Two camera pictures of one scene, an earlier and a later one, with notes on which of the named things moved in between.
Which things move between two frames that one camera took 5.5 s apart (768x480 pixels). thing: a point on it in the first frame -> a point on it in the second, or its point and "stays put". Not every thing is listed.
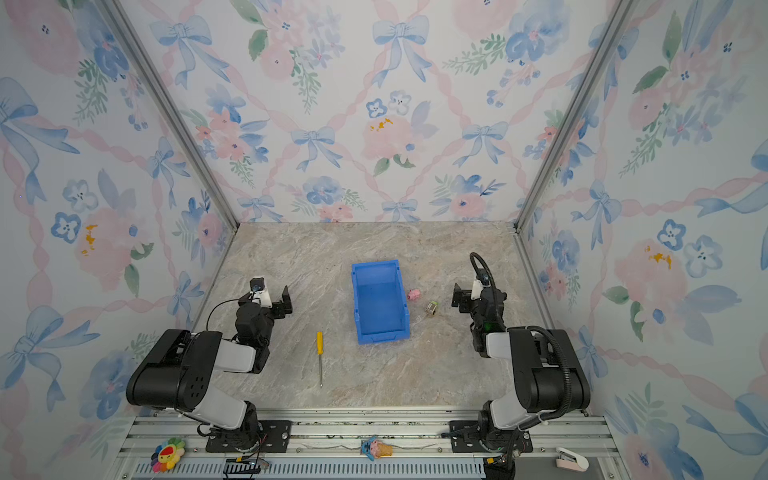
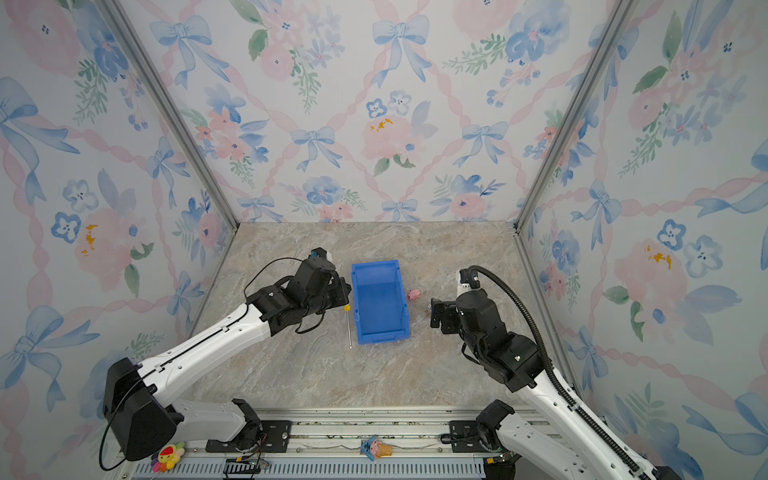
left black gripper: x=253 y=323 -> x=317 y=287
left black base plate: x=275 y=437 stays put
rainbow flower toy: x=167 y=455 stays put
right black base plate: x=466 y=437 stays put
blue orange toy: x=374 y=449 stays put
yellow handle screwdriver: x=320 y=344 -> x=347 y=308
